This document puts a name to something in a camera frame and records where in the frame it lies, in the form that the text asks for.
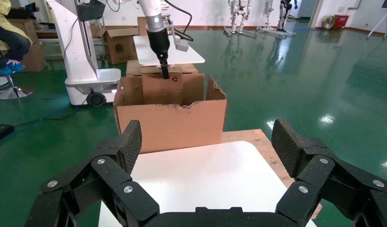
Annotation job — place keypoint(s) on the red box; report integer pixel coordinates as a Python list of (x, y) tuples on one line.
[(341, 22)]

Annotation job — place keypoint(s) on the white side table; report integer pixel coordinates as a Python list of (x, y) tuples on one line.
[(184, 58)]

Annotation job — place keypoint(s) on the yellow round fan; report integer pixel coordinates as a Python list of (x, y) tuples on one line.
[(328, 22)]

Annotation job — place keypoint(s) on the gray wrist camera with bracket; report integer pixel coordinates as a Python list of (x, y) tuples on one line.
[(182, 44)]

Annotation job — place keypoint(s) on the flat cardboard box under table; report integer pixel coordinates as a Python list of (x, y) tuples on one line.
[(134, 69)]

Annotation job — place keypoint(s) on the white robot body with base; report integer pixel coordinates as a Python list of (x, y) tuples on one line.
[(80, 59)]

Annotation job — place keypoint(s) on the white humanoid robot on stand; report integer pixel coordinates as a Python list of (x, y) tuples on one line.
[(240, 15)]

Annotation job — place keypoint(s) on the plywood board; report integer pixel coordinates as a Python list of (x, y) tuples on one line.
[(259, 141)]

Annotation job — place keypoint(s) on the plain closed cardboard box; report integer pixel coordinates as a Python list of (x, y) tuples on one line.
[(35, 53)]

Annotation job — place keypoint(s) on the large open cardboard box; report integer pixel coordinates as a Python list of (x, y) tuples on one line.
[(171, 128)]

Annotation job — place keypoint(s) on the gray humanoid robot on stand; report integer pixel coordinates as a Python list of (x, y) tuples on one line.
[(268, 15)]

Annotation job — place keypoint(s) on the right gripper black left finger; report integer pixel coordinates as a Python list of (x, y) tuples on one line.
[(109, 178)]

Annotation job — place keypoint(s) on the white tripod stand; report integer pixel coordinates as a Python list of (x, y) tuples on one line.
[(381, 23)]

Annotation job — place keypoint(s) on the small cardboard box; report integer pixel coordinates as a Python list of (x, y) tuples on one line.
[(159, 89)]

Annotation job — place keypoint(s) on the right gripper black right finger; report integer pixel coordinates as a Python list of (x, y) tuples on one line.
[(319, 175)]

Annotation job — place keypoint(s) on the black power adapter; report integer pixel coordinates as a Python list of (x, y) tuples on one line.
[(1, 132)]

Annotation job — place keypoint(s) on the blue stool with chrome base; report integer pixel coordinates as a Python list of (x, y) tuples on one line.
[(13, 91)]

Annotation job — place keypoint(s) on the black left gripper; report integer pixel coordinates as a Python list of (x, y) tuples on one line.
[(159, 44)]

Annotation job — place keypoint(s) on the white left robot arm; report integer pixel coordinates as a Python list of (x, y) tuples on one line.
[(151, 14)]

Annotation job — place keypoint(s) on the black humanoid robot on stand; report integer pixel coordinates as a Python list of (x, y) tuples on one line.
[(286, 15)]

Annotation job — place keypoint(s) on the open cardboard box round logo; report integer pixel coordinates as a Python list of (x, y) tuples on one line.
[(119, 47)]

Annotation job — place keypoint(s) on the person in yellow jacket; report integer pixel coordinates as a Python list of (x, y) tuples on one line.
[(8, 34)]

